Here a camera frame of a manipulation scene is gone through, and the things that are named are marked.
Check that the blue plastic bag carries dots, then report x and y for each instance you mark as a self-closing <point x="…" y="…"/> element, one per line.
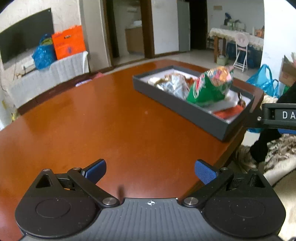
<point x="44" y="55"/>

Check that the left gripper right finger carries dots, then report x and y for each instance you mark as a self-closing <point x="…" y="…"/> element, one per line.
<point x="213" y="180"/>

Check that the dark brown candy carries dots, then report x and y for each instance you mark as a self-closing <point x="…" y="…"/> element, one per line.
<point x="241" y="102"/>

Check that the blue bag on floor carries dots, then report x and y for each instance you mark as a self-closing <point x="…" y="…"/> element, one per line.
<point x="264" y="80"/>

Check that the red snack bar wrapper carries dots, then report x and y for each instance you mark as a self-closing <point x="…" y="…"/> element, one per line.
<point x="229" y="113"/>

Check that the white checked cabinet cloth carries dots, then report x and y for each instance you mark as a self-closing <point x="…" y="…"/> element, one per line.
<point x="37" y="82"/>

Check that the green chips bag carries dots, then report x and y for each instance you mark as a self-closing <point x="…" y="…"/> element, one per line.
<point x="211" y="86"/>

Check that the orange cardboard box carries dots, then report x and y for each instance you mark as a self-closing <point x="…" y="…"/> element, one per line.
<point x="69" y="42"/>

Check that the black wall television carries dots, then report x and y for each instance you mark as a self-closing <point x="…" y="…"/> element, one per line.
<point x="25" y="34"/>

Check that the white printed snack packet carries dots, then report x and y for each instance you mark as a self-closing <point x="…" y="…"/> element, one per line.
<point x="174" y="84"/>

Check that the far table with cloth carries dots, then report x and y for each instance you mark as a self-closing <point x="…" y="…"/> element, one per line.
<point x="229" y="35"/>

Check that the white folding chair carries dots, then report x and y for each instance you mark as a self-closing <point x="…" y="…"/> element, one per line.
<point x="241" y="42"/>

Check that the pink floor cloth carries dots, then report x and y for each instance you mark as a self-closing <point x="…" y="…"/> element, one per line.
<point x="98" y="75"/>

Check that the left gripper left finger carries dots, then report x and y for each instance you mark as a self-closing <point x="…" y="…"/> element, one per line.
<point x="88" y="177"/>

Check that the grey storage box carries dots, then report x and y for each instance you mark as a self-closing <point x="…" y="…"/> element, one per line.
<point x="203" y="117"/>

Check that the purple plastic bottle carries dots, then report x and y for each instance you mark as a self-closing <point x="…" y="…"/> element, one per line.
<point x="82" y="82"/>

